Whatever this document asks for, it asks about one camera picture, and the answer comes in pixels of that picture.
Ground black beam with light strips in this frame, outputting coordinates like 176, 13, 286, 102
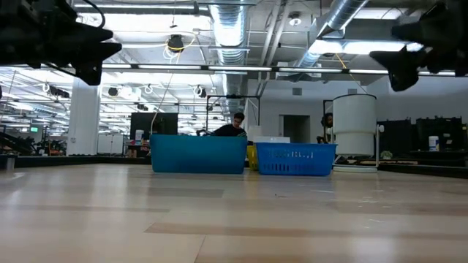
0, 61, 468, 77

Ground person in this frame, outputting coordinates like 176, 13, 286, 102
316, 112, 335, 145
210, 112, 249, 138

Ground white cabinet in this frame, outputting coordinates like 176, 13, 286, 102
97, 134, 125, 155

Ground blue slotted plastic basket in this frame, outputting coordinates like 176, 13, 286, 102
254, 142, 339, 178

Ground black monitor screen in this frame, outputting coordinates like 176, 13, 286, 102
129, 112, 179, 137

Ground white building pillar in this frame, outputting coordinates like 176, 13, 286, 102
67, 75, 102, 157

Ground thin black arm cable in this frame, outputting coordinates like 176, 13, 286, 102
82, 0, 107, 29

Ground black cabinets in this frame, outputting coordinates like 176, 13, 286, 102
378, 115, 468, 168

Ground black aluminium table frame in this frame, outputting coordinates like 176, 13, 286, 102
0, 154, 468, 180

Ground silver ventilation duct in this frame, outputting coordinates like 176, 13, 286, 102
208, 0, 250, 110
294, 0, 369, 69

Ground teal plastic bin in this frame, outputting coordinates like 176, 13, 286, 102
149, 134, 249, 175

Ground black ceiling-mounted device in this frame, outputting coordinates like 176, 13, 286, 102
167, 34, 186, 54

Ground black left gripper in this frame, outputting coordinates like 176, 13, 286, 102
0, 0, 124, 86

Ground yellow slotted plastic basket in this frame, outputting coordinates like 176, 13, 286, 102
246, 144, 259, 172

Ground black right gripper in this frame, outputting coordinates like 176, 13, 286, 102
369, 0, 468, 93

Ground white cylindrical container on stand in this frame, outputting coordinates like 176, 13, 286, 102
331, 93, 385, 174

